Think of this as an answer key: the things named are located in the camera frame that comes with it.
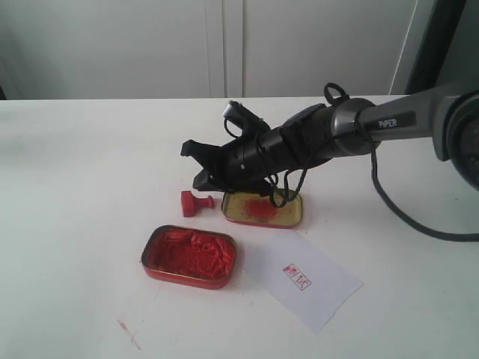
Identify red ink tin base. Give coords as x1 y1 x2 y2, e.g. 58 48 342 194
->
141 225 237 289

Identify white cabinet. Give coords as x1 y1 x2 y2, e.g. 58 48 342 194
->
1 1 434 99

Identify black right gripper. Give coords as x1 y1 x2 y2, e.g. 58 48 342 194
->
180 125 299 191

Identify gold tin lid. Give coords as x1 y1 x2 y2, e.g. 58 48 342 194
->
221 192 303 229

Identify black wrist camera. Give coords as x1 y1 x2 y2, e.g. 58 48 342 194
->
222 100 271 138

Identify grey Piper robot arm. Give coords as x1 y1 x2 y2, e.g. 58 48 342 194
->
181 82 478 195

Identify red plastic stamp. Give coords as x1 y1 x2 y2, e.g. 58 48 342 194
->
180 191 216 218

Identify dark vertical post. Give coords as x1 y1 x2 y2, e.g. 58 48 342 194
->
405 0 466 94

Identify black cable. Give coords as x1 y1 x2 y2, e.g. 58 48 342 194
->
257 82 479 242

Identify white paper sheet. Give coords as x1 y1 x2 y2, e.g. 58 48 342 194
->
244 230 364 333

